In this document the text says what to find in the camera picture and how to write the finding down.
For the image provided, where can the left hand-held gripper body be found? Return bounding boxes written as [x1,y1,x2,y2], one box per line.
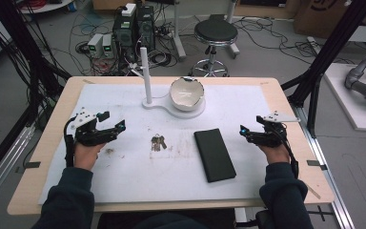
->
[71,107,110,148]

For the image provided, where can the white table mat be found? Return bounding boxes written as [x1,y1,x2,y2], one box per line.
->
[37,83,275,205]

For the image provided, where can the black tape strip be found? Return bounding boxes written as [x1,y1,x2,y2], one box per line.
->
[14,160,42,175]
[306,159,329,172]

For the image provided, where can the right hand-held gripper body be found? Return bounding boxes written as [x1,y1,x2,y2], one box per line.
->
[253,110,301,149]

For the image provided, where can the person's right hand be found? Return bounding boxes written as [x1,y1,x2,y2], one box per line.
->
[256,142,291,166]

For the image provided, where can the black round stool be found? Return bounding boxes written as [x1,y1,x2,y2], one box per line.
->
[190,17,239,78]

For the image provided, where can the bunch of keys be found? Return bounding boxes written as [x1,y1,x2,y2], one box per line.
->
[150,134,169,153]

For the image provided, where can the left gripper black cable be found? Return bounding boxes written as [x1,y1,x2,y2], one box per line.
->
[63,114,78,169]

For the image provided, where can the black computer tower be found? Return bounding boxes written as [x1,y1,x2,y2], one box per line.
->
[112,12,139,62]
[135,5,156,52]

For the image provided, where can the white power supply unit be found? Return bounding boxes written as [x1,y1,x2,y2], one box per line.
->
[87,32,105,59]
[101,33,115,59]

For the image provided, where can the black flat wallet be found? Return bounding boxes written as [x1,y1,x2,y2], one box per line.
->
[193,128,237,184]

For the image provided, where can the aluminium floor rail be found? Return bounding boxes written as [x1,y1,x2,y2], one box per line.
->
[0,123,36,213]
[293,105,356,229]

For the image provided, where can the brown cardboard box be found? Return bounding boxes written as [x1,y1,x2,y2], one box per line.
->
[293,0,352,40]

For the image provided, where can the white metal stand leg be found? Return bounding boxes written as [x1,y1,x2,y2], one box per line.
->
[171,0,188,62]
[224,0,241,60]

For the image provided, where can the white floor platform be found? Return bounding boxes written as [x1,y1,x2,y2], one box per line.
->
[323,62,366,133]

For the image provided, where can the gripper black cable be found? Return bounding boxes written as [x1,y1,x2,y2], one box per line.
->
[280,136,300,179]
[63,114,78,169]

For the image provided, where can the small white box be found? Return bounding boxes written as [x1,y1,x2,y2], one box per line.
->
[120,3,137,18]

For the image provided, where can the person's left hand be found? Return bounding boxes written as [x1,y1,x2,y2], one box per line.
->
[73,141,107,172]

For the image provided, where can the white stand with pole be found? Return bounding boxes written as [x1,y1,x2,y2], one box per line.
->
[138,47,207,120]

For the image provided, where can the light wooden table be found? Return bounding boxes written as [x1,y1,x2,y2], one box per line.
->
[7,75,336,217]

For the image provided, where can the white ceramic bowl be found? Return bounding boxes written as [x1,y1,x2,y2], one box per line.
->
[169,76,205,113]

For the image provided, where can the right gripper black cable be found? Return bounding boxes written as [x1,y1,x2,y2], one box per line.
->
[280,136,300,179]

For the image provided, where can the tangle of floor cables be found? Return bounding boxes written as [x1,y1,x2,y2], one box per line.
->
[237,16,356,66]

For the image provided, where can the black metal frame post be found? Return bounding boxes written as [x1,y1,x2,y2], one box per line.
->
[0,0,72,135]
[280,0,366,138]

